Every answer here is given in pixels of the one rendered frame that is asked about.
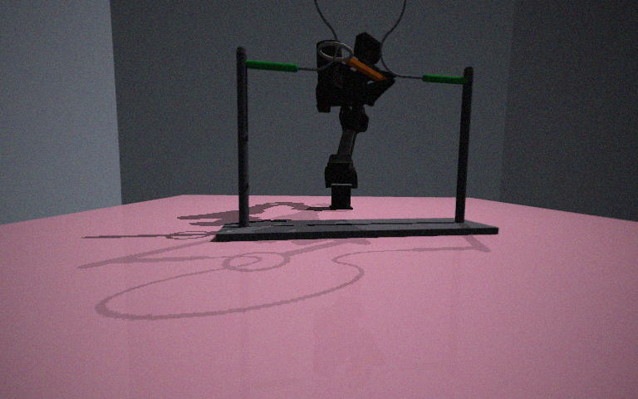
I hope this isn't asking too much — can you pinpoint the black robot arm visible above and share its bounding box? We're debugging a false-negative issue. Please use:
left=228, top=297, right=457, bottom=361
left=316, top=46, right=360, bottom=209

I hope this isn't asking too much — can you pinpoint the orange handle with grey loop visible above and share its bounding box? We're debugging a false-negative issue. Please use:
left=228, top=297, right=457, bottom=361
left=317, top=42, right=388, bottom=81

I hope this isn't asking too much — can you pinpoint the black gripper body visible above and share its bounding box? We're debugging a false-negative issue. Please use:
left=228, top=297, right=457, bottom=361
left=329, top=32, right=380, bottom=132

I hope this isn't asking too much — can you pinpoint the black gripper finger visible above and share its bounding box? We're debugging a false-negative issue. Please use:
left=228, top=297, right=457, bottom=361
left=358, top=59, right=395, bottom=81
left=354, top=78, right=395, bottom=106

